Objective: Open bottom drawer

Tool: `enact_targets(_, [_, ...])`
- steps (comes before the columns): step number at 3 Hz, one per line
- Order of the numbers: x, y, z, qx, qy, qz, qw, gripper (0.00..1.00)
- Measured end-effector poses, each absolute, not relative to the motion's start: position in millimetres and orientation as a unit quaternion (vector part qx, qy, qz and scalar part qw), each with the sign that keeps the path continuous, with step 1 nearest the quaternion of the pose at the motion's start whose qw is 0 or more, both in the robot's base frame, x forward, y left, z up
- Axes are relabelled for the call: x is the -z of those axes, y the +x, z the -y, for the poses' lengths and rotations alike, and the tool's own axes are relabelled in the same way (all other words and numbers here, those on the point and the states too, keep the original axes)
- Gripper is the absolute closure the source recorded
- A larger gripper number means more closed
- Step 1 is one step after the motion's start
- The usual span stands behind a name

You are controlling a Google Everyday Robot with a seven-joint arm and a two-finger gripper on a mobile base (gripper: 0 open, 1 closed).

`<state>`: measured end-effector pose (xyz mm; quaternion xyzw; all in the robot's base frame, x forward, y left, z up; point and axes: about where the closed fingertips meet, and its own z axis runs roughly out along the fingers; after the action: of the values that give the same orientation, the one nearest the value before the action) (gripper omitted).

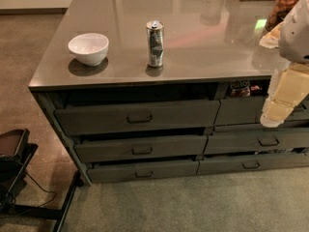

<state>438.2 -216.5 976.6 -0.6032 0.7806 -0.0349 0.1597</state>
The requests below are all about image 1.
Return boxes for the grey drawer cabinet island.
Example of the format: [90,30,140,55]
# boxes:
[29,0,309,184]

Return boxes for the dark snack bags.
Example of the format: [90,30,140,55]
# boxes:
[250,80,269,96]

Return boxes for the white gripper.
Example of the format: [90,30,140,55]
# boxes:
[259,23,309,128]

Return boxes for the glass snack jar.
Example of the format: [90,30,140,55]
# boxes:
[265,0,299,31]

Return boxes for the grey drawer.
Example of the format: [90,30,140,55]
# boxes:
[197,153,309,175]
[74,135,208,163]
[205,128,309,155]
[215,96,309,126]
[55,100,219,135]
[87,159,199,183]

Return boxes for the black cable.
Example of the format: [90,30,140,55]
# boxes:
[6,171,58,213]

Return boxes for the white ceramic bowl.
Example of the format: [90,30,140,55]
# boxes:
[68,33,109,66]

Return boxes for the colourful snack bag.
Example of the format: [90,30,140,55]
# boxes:
[230,80,250,97]

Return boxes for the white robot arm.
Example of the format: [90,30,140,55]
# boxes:
[260,0,309,128]

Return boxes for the silver drink can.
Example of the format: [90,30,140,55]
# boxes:
[146,20,164,68]

